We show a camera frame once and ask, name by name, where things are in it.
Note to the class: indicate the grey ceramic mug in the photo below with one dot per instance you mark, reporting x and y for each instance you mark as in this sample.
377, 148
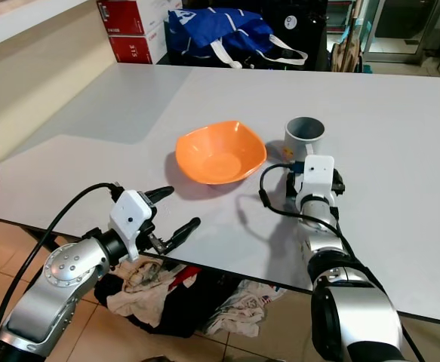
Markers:
303, 143

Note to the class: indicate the orange plastic dish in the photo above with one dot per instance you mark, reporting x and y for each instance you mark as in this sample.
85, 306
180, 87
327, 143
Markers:
220, 154

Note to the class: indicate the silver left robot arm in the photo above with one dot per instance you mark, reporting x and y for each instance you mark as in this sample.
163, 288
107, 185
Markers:
69, 273

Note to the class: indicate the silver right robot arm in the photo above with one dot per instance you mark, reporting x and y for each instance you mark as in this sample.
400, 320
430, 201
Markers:
355, 320

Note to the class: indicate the red fabric piece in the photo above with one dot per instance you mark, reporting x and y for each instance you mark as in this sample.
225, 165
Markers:
184, 275

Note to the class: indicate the beige crumpled cloth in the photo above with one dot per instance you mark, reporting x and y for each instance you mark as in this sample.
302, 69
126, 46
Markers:
136, 290

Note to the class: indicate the black crumpled garment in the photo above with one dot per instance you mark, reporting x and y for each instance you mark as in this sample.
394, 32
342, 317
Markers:
186, 305

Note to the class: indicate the white printed cloth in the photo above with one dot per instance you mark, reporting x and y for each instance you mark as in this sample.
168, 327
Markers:
242, 305

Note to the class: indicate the black bag with round sticker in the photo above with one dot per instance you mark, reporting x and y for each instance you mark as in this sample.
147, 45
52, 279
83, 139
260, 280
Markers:
309, 41

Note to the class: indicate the small red cardboard box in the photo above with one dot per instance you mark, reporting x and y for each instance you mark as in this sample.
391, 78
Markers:
135, 49

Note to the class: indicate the large red cardboard box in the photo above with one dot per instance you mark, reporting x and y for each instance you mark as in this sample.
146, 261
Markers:
133, 16

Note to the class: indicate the metal framed glass door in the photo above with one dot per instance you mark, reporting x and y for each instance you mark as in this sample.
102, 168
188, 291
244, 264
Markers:
401, 26

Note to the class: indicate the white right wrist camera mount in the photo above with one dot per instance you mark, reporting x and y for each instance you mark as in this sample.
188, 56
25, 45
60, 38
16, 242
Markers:
318, 177

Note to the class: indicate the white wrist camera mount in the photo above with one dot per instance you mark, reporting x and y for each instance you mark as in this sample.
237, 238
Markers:
318, 177
133, 215

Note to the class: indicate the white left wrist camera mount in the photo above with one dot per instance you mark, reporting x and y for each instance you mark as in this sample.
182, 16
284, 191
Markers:
133, 215

